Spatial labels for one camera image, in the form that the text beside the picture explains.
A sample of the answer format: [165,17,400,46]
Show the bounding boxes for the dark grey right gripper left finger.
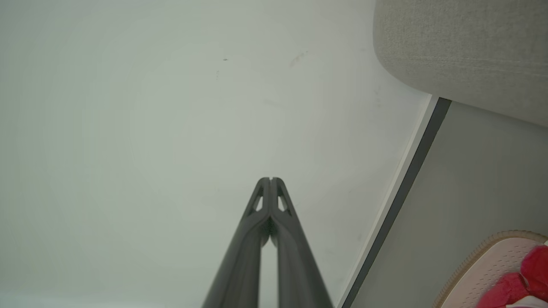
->
[202,177,271,308]

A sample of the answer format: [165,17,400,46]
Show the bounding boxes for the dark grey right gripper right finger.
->
[271,177,334,308]

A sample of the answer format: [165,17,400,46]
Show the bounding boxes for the red jersey with white stripes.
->
[476,245,548,308]

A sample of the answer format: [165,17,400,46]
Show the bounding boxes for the white and black baseboard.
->
[337,94,453,308]

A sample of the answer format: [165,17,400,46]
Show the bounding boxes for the grey fabric sofa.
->
[372,0,548,127]

